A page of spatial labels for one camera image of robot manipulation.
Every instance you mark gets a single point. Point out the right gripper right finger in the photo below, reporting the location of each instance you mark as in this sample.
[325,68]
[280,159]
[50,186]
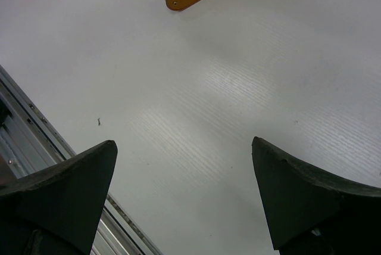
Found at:
[312,211]

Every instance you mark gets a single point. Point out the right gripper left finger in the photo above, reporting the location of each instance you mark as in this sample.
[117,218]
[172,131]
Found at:
[57,210]

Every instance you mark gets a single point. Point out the aluminium mounting rail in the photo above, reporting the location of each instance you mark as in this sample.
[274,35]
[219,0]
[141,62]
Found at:
[30,143]

